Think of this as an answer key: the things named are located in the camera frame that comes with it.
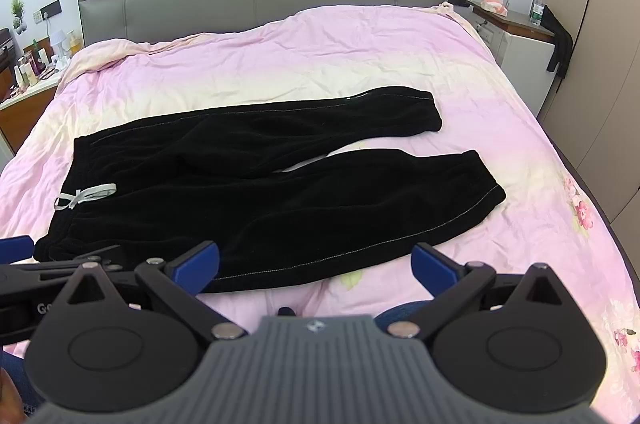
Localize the black pants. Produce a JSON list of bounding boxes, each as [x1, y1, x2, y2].
[[35, 87, 506, 293]]

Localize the pink floral duvet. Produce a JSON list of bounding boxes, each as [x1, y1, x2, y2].
[[1, 5, 639, 423]]

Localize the left wooden bedside table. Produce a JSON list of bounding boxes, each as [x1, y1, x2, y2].
[[0, 72, 62, 154]]

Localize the white table lamp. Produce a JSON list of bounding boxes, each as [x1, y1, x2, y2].
[[49, 30, 70, 60]]

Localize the small green potted plant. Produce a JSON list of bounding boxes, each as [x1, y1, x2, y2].
[[11, 0, 25, 35]]

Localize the right bedside table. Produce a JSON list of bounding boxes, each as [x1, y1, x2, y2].
[[470, 2, 554, 116]]

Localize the black garment on wardrobe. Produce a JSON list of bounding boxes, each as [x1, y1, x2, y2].
[[541, 5, 574, 80]]

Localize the pink tissue box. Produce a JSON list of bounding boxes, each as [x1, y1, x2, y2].
[[480, 0, 510, 17]]

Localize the clear plastic water bottle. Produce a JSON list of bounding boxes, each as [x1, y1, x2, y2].
[[529, 0, 544, 26]]

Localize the beige wardrobe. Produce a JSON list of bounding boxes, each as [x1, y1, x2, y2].
[[537, 0, 640, 255]]

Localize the black wall socket panel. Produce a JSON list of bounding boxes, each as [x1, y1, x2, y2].
[[40, 0, 62, 20]]

